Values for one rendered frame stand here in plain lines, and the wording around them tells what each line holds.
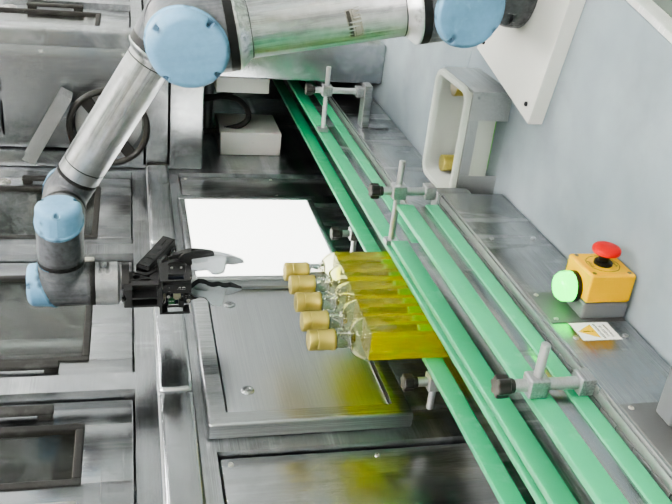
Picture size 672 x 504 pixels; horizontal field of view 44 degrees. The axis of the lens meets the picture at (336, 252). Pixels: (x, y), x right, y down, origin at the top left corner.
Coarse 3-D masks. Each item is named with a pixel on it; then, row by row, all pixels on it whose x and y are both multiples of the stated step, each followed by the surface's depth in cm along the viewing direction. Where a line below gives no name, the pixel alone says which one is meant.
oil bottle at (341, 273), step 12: (348, 264) 151; (360, 264) 152; (372, 264) 152; (384, 264) 153; (336, 276) 147; (348, 276) 147; (360, 276) 148; (372, 276) 148; (384, 276) 149; (396, 276) 149
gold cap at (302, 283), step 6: (294, 276) 147; (300, 276) 148; (306, 276) 148; (312, 276) 148; (288, 282) 149; (294, 282) 147; (300, 282) 147; (306, 282) 147; (312, 282) 147; (294, 288) 147; (300, 288) 147; (306, 288) 147; (312, 288) 147
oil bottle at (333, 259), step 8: (328, 256) 155; (336, 256) 155; (344, 256) 155; (352, 256) 155; (360, 256) 156; (368, 256) 156; (376, 256) 156; (384, 256) 157; (328, 264) 153; (336, 264) 152
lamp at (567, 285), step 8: (560, 272) 117; (568, 272) 117; (576, 272) 117; (560, 280) 116; (568, 280) 116; (576, 280) 116; (552, 288) 119; (560, 288) 116; (568, 288) 116; (576, 288) 116; (560, 296) 117; (568, 296) 116; (576, 296) 116
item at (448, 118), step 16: (448, 80) 160; (448, 96) 168; (464, 96) 152; (432, 112) 169; (448, 112) 169; (464, 112) 152; (432, 128) 170; (448, 128) 171; (464, 128) 154; (432, 144) 172; (448, 144) 172; (432, 160) 174; (432, 176) 169; (448, 176) 170
